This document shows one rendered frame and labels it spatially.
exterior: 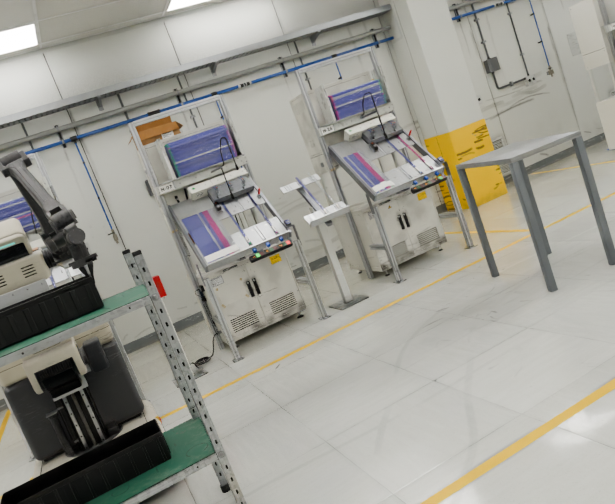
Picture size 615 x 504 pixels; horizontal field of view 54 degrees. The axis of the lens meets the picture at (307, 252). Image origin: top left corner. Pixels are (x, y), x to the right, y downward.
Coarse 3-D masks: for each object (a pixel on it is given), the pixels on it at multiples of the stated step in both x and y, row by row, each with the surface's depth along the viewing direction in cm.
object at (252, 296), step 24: (240, 264) 467; (264, 264) 474; (288, 264) 482; (192, 288) 516; (216, 288) 460; (240, 288) 467; (264, 288) 474; (288, 288) 481; (240, 312) 467; (264, 312) 474; (288, 312) 482; (240, 336) 468
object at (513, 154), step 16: (512, 144) 395; (528, 144) 361; (544, 144) 333; (576, 144) 337; (480, 160) 372; (496, 160) 344; (512, 160) 329; (464, 176) 395; (512, 176) 334; (592, 176) 339; (464, 192) 399; (528, 192) 404; (592, 192) 340; (528, 208) 333; (592, 208) 345; (480, 224) 400; (528, 224) 337; (480, 240) 404; (544, 240) 410; (608, 240) 344; (544, 256) 338; (608, 256) 348; (496, 272) 405; (544, 272) 340
